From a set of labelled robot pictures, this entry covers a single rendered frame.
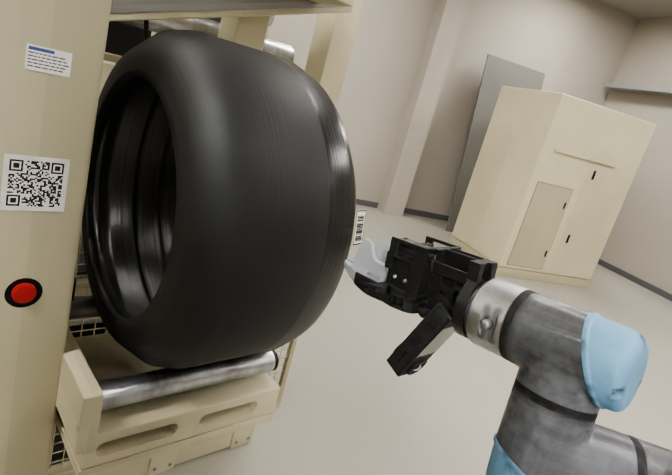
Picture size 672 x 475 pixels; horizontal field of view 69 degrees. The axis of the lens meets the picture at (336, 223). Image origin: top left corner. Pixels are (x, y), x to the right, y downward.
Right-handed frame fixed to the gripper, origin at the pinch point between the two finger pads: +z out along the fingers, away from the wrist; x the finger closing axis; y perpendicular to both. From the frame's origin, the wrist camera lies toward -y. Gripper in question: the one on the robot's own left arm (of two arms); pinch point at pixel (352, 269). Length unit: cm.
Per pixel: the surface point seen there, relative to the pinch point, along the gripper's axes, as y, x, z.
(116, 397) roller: -27.6, 20.8, 24.4
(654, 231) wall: -35, -734, 142
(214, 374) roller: -27.5, 3.9, 24.5
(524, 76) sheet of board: 143, -611, 318
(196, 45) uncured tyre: 26.8, 14.0, 26.1
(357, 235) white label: 2.1, -10.0, 9.7
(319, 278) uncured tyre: -4.5, -2.5, 8.9
